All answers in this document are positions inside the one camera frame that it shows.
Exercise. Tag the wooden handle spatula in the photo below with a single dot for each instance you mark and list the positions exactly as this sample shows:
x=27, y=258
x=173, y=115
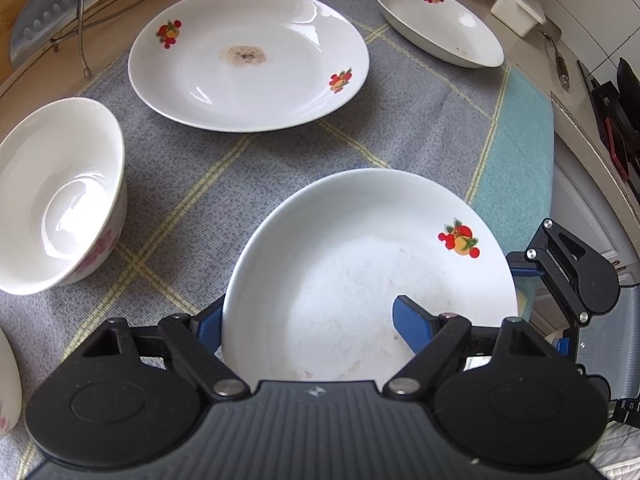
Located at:
x=552, y=33

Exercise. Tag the grey blue checked mat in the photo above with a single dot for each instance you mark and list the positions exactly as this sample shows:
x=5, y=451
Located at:
x=195, y=197

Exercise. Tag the white seasoning box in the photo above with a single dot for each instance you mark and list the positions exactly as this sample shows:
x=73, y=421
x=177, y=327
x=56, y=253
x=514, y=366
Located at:
x=521, y=16

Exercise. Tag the stained white plate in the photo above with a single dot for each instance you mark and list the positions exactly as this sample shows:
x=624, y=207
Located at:
x=244, y=66

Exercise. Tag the white fruit plate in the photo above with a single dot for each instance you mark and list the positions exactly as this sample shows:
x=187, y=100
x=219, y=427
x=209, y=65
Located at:
x=445, y=29
x=311, y=296

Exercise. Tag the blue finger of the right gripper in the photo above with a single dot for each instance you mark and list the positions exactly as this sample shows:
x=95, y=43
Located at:
x=522, y=265

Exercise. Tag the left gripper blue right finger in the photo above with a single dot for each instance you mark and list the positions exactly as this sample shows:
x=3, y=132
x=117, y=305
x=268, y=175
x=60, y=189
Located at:
x=416, y=326

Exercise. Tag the white floral bowl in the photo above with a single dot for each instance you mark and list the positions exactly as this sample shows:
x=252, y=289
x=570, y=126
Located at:
x=63, y=195
x=10, y=388

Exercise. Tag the black gas stove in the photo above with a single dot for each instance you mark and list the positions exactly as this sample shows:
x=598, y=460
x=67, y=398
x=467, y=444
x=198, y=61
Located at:
x=616, y=109

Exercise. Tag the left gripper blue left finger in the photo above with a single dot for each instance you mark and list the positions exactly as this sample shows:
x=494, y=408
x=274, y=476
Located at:
x=206, y=327

